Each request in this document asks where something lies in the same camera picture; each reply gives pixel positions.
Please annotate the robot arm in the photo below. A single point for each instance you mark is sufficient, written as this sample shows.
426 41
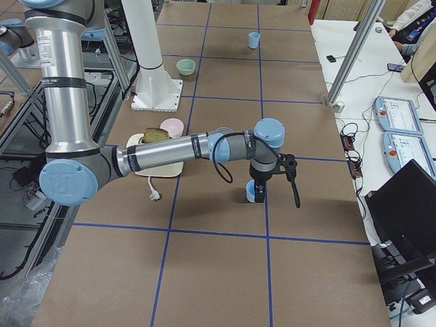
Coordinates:
14 36

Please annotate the upper teach pendant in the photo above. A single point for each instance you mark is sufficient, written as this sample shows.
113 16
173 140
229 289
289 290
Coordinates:
397 115

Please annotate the black laptop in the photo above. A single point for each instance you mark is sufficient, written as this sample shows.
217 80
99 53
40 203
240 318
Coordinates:
403 211

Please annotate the green bowl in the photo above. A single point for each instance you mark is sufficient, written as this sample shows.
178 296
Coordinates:
186 67

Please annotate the lower teach pendant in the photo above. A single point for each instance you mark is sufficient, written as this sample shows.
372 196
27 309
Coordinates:
400 148

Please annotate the aluminium frame post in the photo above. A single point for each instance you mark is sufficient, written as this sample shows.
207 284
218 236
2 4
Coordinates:
364 29

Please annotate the black small device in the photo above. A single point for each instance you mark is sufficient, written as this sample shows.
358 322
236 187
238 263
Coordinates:
331 59

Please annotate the white pedestal column base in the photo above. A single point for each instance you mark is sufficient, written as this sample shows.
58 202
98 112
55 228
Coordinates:
155 89

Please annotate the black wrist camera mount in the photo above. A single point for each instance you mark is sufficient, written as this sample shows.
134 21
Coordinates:
287 166

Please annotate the teach pendant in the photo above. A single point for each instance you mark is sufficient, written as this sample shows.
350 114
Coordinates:
400 148
397 115

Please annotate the bread slice in toaster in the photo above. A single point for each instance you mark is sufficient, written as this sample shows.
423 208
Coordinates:
154 134

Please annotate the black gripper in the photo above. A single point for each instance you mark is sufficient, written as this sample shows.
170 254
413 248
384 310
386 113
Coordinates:
260 181

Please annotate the orange black power strip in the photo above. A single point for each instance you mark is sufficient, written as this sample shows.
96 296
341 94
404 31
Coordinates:
353 158

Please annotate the pink bowl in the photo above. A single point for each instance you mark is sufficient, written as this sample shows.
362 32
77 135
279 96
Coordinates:
173 126

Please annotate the black monitor stand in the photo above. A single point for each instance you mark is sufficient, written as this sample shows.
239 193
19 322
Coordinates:
405 282

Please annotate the light blue cup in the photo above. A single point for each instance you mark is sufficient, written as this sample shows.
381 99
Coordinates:
253 40
250 191

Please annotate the smartphone on table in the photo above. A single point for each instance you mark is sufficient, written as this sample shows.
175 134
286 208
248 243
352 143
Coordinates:
395 67

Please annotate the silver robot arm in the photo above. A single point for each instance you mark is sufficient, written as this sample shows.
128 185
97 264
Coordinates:
77 167

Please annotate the seated person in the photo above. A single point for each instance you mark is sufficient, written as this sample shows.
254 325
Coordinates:
412 26

